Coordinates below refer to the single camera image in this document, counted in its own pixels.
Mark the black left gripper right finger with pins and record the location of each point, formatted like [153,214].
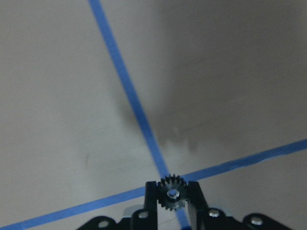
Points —
[197,206]

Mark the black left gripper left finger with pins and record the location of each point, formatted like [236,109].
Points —
[150,206]

